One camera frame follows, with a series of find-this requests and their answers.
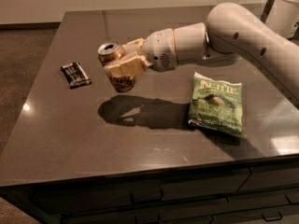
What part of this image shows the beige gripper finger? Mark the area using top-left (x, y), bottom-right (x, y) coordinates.
top-left (121, 38), bottom-right (145, 58)
top-left (102, 55), bottom-right (153, 77)

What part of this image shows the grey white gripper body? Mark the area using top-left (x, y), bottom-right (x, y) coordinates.
top-left (143, 29), bottom-right (178, 72)

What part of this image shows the orange soda can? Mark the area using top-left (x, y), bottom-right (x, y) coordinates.
top-left (97, 41), bottom-right (136, 92)

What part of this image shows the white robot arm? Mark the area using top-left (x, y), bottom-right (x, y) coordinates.
top-left (97, 3), bottom-right (299, 105)

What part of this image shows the white cylindrical robot base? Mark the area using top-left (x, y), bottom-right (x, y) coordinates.
top-left (265, 0), bottom-right (299, 39)

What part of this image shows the black snack bar wrapper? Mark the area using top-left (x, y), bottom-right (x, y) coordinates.
top-left (60, 63), bottom-right (92, 89)

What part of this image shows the green kettle chips bag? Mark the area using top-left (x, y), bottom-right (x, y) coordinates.
top-left (188, 73), bottom-right (243, 136)

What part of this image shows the dark panel behind base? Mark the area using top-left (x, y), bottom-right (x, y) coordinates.
top-left (260, 0), bottom-right (275, 22)

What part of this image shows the dark drawer cabinet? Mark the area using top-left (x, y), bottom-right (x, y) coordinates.
top-left (1, 160), bottom-right (299, 224)

